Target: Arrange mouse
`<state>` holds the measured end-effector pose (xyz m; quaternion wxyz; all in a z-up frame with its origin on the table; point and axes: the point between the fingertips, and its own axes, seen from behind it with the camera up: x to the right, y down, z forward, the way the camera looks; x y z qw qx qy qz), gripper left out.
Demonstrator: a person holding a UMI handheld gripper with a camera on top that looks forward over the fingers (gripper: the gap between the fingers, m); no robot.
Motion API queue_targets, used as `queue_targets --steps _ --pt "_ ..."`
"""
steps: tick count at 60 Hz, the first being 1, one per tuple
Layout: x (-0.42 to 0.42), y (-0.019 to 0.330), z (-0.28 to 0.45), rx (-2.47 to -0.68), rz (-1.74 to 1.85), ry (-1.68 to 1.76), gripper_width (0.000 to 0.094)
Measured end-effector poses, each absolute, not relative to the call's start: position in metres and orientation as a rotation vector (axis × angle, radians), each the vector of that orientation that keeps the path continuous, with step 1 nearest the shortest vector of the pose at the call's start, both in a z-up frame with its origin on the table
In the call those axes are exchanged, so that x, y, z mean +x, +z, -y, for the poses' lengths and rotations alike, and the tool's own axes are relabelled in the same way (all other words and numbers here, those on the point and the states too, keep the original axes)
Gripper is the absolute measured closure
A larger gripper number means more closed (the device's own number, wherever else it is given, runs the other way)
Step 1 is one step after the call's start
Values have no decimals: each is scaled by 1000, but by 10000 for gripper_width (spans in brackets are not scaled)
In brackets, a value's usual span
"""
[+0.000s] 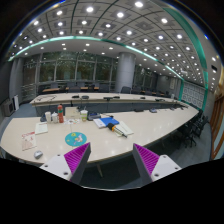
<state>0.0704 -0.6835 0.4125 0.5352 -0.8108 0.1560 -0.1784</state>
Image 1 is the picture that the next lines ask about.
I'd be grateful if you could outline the white paper cup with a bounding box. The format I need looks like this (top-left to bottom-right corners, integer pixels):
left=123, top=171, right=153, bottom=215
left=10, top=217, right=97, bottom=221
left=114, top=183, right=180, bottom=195
left=45, top=111, right=51, bottom=123

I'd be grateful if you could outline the rear long white table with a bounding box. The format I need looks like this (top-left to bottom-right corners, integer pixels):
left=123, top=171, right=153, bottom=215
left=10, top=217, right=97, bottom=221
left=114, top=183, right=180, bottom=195
left=30, top=93, right=184, bottom=106

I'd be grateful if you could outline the red drink bottle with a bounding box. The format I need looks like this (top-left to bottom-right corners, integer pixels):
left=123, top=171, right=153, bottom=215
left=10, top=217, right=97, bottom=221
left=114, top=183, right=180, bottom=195
left=58, top=104, right=64, bottom=123

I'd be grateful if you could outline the red and white leaflet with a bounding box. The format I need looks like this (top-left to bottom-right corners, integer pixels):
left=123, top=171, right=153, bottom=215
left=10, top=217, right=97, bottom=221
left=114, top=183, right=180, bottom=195
left=22, top=132, right=36, bottom=151

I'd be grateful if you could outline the grey computer mouse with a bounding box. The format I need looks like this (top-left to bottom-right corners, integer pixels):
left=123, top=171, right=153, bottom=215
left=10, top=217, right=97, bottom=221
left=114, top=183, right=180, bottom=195
left=34, top=150, right=43, bottom=159

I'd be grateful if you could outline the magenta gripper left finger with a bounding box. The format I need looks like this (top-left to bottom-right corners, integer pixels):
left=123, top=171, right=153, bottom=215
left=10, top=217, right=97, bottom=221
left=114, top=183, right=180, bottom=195
left=41, top=143, right=91, bottom=184

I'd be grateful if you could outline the round grey column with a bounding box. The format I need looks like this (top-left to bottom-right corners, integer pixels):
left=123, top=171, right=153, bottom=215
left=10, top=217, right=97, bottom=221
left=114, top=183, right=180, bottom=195
left=115, top=52, right=136, bottom=92

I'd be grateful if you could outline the white paper booklet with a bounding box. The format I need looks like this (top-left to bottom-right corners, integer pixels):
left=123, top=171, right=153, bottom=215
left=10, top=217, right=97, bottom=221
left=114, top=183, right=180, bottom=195
left=35, top=122, right=48, bottom=135

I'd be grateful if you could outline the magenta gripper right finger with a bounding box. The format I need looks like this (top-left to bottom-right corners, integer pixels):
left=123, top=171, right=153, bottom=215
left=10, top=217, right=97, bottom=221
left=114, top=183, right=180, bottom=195
left=132, top=144, right=181, bottom=185

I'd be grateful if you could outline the blue folder book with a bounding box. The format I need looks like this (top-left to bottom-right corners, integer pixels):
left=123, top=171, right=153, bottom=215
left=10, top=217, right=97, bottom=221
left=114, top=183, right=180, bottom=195
left=94, top=117, right=118, bottom=129

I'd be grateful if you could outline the black office chair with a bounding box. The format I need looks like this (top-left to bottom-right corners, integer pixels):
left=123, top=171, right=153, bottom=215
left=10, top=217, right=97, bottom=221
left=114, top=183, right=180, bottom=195
left=178, top=116, right=208, bottom=145

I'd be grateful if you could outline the white cup with green label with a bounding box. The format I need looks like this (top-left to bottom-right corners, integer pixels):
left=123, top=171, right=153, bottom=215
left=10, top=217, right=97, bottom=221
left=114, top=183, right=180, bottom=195
left=80, top=110, right=88, bottom=122

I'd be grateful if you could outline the round blue mouse pad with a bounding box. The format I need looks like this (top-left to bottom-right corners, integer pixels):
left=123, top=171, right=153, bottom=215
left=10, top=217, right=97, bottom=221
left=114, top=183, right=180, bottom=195
left=65, top=132, right=87, bottom=147

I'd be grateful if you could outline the black and yellow tool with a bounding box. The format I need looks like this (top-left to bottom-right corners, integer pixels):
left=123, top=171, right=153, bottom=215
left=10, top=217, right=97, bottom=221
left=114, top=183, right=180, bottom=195
left=107, top=123, right=127, bottom=138

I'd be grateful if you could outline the long curved white table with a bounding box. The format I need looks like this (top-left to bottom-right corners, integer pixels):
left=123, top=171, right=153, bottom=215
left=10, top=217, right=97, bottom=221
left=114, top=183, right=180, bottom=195
left=0, top=106, right=198, bottom=164

